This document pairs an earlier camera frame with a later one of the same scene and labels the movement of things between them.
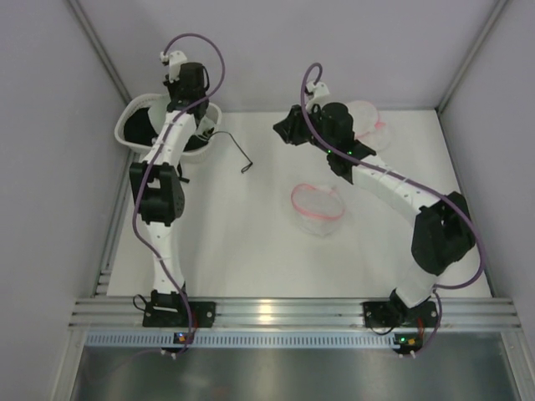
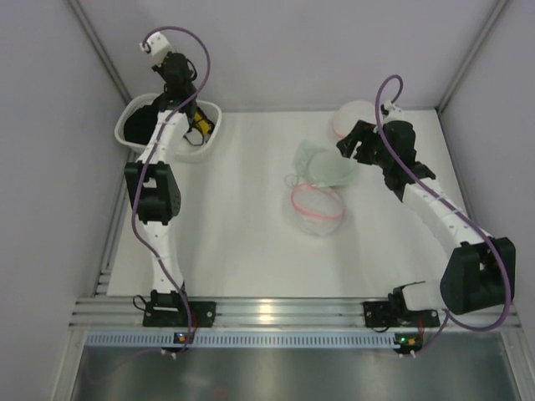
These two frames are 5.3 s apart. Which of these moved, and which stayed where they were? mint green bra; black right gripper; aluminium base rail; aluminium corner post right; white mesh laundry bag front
Moved: mint green bra; black right gripper
Stayed: aluminium corner post right; white mesh laundry bag front; aluminium base rail
